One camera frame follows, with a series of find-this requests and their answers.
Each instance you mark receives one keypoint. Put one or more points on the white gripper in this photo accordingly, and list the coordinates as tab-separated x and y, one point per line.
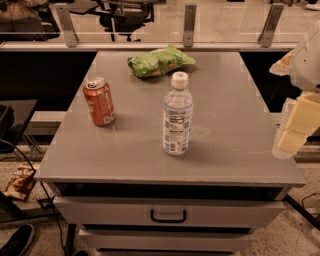
308	68

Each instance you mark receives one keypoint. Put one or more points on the clear plastic water bottle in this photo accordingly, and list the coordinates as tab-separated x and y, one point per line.
177	115

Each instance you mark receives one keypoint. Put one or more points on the orange soda can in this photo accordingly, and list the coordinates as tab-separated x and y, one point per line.
98	96

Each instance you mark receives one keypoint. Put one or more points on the grey drawer cabinet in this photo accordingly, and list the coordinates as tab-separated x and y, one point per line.
130	194

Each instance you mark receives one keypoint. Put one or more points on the green chip bag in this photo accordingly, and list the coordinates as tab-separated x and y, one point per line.
158	62

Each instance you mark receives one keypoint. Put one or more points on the black office chair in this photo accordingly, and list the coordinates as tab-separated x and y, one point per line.
122	17

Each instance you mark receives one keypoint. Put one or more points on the lower grey drawer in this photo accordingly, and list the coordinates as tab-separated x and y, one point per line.
165	241

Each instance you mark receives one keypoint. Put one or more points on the black side table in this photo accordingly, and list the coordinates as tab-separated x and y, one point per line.
14	120

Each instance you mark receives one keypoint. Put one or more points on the crumpled brown snack bag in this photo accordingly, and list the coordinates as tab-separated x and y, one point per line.
21	183

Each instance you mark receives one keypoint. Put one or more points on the black shoe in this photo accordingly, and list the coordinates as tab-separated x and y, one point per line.
19	242

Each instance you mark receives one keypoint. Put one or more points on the right metal railing bracket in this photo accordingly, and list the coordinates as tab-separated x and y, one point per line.
265	39

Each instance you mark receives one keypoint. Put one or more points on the metal railing bracket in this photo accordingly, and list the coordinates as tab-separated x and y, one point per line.
65	20
265	39
189	24

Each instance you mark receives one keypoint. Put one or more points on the middle metal railing bracket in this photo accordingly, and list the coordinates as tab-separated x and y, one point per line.
189	24

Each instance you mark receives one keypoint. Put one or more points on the top drawer with handle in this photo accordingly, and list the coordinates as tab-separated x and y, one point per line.
167	212

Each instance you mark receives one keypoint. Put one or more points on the left metal railing bracket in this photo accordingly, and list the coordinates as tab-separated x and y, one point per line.
65	20

